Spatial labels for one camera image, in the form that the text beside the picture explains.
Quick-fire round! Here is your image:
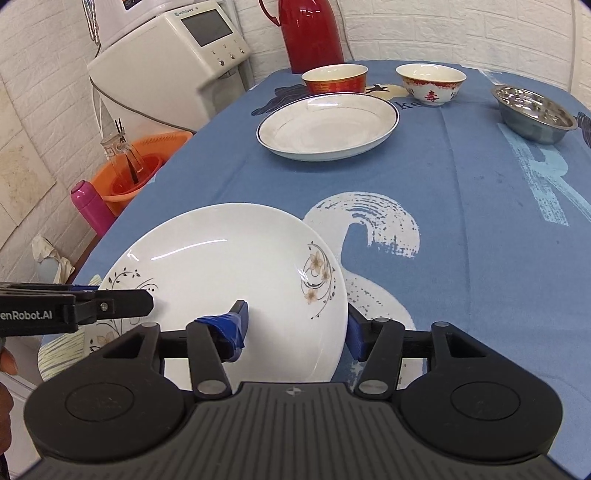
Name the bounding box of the white bowl red pattern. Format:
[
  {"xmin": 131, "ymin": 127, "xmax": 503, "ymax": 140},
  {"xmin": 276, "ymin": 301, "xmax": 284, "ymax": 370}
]
[{"xmin": 396, "ymin": 63, "xmax": 467, "ymax": 106}]

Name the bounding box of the large white floral plate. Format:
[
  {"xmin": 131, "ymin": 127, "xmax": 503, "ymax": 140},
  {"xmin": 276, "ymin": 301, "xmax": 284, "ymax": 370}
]
[{"xmin": 100, "ymin": 203, "xmax": 348, "ymax": 387}]

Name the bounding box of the white plate blue rim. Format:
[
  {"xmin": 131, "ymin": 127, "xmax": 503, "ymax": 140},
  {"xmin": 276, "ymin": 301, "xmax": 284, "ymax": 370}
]
[{"xmin": 256, "ymin": 93, "xmax": 401, "ymax": 162}]

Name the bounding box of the orange plastic basin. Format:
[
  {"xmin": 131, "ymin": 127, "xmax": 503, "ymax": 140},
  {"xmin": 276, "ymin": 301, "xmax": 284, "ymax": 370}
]
[{"xmin": 91, "ymin": 131, "xmax": 192, "ymax": 217}]

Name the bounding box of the blue patterned tablecloth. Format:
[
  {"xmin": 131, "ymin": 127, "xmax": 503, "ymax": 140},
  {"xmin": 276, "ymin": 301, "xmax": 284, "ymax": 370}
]
[{"xmin": 38, "ymin": 59, "xmax": 591, "ymax": 471}]

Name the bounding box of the white countertop appliance with screen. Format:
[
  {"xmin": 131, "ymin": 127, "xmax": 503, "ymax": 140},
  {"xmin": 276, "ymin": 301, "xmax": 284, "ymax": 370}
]
[{"xmin": 88, "ymin": 1, "xmax": 252, "ymax": 139}]

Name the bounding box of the glass jar in basin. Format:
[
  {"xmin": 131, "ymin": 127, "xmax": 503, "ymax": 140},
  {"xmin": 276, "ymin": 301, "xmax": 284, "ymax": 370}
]
[{"xmin": 101, "ymin": 118, "xmax": 146, "ymax": 186}]

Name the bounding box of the stainless steel bowl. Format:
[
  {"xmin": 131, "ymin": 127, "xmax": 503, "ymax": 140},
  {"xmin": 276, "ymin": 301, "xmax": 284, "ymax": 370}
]
[{"xmin": 492, "ymin": 85, "xmax": 578, "ymax": 145}]

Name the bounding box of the red thermos jug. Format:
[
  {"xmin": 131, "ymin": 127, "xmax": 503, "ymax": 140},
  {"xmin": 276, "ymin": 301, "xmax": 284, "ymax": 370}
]
[{"xmin": 259, "ymin": 0, "xmax": 345, "ymax": 74}]

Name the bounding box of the red bowl white inside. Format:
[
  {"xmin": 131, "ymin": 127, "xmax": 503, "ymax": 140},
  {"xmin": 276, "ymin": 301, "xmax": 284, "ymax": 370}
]
[{"xmin": 301, "ymin": 64, "xmax": 369, "ymax": 95}]

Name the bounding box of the person's left hand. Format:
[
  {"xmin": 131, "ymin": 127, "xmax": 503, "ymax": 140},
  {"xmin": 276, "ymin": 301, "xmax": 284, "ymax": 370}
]
[{"xmin": 0, "ymin": 349, "xmax": 18, "ymax": 454}]

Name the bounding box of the pink water bottle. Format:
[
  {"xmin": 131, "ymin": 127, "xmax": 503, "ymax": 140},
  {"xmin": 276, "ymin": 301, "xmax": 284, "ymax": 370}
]
[{"xmin": 70, "ymin": 180, "xmax": 116, "ymax": 237}]

